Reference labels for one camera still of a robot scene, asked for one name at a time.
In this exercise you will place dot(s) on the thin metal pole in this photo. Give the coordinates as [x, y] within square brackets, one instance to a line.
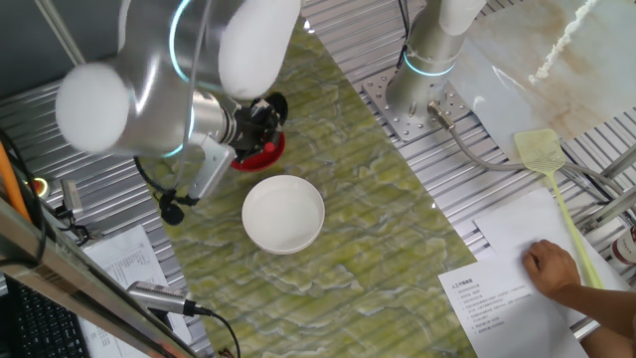
[57, 30]

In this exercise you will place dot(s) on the person right forearm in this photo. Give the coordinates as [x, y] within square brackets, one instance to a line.
[601, 308]

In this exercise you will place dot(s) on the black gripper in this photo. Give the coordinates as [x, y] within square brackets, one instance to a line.
[246, 131]

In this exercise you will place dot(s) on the white ceramic bowl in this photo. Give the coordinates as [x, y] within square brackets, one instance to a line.
[283, 214]

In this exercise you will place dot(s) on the red yellow emergency stop button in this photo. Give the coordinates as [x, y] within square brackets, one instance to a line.
[40, 187]

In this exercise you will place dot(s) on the silver camera clamp stand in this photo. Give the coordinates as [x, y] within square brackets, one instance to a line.
[74, 230]

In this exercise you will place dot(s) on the yellow fly swatter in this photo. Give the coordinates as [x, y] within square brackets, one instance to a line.
[539, 149]

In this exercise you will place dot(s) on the red white can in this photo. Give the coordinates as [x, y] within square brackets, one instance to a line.
[627, 248]

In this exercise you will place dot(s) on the blank white paper sheet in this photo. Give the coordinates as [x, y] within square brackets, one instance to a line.
[512, 219]

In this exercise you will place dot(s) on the red bowl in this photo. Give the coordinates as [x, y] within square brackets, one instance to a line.
[266, 161]

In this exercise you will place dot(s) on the aluminium profile bar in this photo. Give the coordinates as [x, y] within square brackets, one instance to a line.
[623, 161]
[581, 329]
[611, 209]

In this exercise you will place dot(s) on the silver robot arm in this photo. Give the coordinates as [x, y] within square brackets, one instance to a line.
[149, 74]

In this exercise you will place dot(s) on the small silver camera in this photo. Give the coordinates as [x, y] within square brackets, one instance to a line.
[72, 196]

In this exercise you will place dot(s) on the orange tube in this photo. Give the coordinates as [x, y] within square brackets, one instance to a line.
[7, 174]

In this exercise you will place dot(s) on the white beige marble board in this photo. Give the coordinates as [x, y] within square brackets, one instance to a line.
[571, 74]

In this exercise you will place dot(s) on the green marble pattern mat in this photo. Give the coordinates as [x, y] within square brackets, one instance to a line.
[348, 174]

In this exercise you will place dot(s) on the paper sheet with text list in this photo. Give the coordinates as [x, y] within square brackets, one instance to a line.
[497, 313]

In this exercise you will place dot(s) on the person left forearm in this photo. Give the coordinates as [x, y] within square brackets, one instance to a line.
[611, 345]

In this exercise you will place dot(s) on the black keyboard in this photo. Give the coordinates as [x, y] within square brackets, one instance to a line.
[45, 328]

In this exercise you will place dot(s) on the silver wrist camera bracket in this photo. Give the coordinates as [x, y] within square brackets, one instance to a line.
[213, 164]

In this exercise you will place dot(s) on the printed table paper sheet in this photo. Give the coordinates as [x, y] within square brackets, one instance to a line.
[124, 258]

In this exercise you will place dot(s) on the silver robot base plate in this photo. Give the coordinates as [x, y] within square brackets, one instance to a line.
[377, 97]

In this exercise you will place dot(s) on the silver depth camera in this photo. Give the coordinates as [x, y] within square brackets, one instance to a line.
[159, 297]

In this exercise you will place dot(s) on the person right hand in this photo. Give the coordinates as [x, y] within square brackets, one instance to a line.
[551, 268]

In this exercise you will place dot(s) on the large aluminium frame beam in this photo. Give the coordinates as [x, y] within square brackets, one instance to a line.
[74, 278]

